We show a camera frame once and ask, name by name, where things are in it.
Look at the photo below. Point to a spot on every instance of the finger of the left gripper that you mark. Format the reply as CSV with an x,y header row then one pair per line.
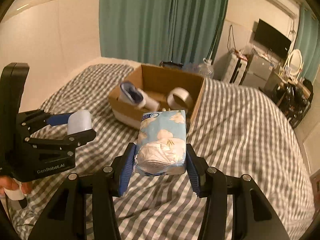
x,y
33,146
29,122

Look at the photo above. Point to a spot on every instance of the white tape roll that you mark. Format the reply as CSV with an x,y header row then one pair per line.
x,y
179,98

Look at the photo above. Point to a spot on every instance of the green curtain by wardrobe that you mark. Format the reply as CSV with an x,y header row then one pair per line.
x,y
307,42

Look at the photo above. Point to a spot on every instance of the wooden dressing table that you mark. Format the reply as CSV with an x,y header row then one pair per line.
x,y
274,81

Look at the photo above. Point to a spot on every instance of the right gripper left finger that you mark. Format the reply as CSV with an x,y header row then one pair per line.
x,y
64,217

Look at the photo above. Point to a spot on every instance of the blue floral tissue pack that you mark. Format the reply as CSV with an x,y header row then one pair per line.
x,y
161,144

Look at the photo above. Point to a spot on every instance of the checkered bed cover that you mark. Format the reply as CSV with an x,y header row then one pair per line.
x,y
237,129

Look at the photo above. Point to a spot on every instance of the white suitcase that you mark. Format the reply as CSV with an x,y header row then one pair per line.
x,y
235,68

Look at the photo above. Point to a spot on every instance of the large green curtain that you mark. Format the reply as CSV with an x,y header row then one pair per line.
x,y
151,31

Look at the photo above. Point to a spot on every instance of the clear water jug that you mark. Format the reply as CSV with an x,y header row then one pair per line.
x,y
206,69

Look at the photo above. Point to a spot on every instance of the brown cardboard box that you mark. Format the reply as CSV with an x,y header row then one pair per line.
x,y
157,82

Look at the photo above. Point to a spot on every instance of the black garbage bag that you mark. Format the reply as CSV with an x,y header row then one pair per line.
x,y
295,101

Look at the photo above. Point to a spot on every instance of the white oval vanity mirror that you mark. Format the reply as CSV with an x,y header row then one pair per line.
x,y
294,64

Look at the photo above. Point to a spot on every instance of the grey mini fridge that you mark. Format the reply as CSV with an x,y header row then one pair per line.
x,y
257,72

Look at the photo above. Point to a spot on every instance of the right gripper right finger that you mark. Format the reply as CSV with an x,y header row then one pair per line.
x,y
253,215

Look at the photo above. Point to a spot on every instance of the black wall television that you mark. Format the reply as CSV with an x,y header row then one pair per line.
x,y
272,39

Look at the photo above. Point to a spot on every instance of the white sock navy cuff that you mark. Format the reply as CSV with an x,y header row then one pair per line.
x,y
134,96

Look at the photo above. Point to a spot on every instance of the black bag on floor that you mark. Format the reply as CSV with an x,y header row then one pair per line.
x,y
170,64

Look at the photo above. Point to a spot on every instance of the person's left hand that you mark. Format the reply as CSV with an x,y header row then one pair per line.
x,y
8,183

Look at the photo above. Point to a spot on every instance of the small white jar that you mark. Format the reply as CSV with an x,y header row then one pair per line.
x,y
79,121

